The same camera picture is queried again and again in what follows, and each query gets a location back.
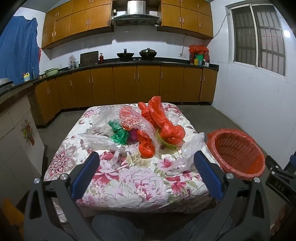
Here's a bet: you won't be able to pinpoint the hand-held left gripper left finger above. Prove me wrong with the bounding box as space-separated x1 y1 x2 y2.
24 152 100 241

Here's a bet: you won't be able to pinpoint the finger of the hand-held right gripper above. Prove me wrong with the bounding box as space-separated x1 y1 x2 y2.
265 155 289 177

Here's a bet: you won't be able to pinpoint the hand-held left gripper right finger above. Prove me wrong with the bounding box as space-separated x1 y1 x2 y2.
185 151 271 241

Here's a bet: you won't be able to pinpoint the red plastic basket with liner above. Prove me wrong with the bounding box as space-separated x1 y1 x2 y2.
206 128 266 181

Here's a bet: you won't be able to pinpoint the pink plastic bag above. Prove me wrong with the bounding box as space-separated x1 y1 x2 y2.
129 129 140 144

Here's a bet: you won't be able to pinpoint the red plastic bag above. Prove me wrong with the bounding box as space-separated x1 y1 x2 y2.
148 96 186 145
137 130 156 159
138 102 160 127

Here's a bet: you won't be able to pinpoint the clear plastic bag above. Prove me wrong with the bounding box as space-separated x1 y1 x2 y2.
166 132 205 173
165 108 184 124
78 133 126 160

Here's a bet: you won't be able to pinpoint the green plastic bag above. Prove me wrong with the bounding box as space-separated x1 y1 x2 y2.
109 120 130 146

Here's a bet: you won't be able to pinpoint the floral tablecloth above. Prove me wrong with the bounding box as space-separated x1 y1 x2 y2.
43 103 222 214

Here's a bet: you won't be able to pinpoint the clear bubble wrap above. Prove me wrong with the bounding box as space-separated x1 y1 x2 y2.
91 105 123 135

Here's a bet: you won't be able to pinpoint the bubble wrap with red filling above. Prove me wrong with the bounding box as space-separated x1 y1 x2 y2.
119 105 160 153

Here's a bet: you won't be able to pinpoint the yellow object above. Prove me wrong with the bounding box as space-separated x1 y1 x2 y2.
2 198 25 229

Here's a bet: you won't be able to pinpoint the wooden base cabinets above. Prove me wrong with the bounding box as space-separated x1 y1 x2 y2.
35 64 218 127

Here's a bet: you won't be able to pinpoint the green basin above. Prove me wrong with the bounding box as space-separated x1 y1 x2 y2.
44 67 63 77

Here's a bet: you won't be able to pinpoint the clear jar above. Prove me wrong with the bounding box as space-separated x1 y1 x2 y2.
68 55 79 69

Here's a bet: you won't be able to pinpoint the dark cutting board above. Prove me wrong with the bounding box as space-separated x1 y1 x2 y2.
80 50 99 67

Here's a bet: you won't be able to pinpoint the black countertop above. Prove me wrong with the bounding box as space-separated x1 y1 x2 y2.
0 57 220 98

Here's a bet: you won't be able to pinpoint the red bag on counter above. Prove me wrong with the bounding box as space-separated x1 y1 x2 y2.
188 45 210 66

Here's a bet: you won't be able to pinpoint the metal bowl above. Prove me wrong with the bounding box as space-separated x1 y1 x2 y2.
0 77 14 88

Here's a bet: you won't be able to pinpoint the barred window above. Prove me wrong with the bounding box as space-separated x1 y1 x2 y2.
229 3 287 77

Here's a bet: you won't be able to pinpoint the black wok with lid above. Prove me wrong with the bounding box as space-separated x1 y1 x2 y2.
139 48 158 61

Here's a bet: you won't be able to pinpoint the blue cloth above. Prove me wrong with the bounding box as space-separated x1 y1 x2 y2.
0 16 40 86

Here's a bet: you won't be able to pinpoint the steel range hood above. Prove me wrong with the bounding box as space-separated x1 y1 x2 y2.
110 0 161 26

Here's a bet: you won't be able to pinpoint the wooden wall cabinets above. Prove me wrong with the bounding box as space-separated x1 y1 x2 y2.
42 0 114 49
157 0 213 39

